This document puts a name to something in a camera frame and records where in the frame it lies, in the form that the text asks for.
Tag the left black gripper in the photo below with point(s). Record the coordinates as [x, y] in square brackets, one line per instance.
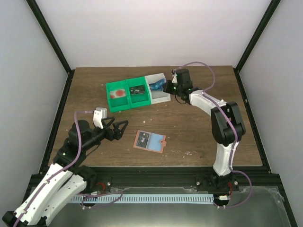
[118, 135]

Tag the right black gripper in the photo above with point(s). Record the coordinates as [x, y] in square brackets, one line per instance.
[166, 89]

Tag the black VIP card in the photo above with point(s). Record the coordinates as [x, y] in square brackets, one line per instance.
[137, 91]

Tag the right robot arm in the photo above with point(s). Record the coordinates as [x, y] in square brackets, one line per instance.
[226, 122]

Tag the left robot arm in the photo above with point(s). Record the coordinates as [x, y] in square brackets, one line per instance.
[66, 176]

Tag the black card in bin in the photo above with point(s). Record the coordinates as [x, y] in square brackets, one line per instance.
[137, 90]

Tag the red white card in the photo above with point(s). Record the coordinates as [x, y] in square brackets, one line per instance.
[118, 93]

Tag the white bin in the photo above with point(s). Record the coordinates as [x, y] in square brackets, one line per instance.
[156, 96]

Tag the left green bin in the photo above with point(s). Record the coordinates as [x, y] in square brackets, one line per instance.
[119, 104]

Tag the green bin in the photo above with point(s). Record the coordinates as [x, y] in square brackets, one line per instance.
[138, 93]
[119, 104]

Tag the middle green bin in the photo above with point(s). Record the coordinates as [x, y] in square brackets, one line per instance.
[138, 93]

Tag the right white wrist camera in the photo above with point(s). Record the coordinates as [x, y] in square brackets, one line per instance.
[174, 77]

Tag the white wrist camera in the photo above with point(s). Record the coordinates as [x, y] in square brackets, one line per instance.
[99, 114]
[174, 77]

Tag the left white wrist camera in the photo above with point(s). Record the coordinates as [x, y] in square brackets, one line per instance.
[99, 114]

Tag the light blue slotted cable duct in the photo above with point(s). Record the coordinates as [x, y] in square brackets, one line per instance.
[146, 199]

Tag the left black frame post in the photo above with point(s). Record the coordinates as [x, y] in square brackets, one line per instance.
[48, 33]

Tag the black frame post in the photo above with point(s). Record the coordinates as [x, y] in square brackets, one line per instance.
[257, 33]
[48, 33]

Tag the black aluminium front rail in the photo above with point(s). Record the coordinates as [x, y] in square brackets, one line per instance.
[202, 178]

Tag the right black frame post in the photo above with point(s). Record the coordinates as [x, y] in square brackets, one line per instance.
[257, 33]

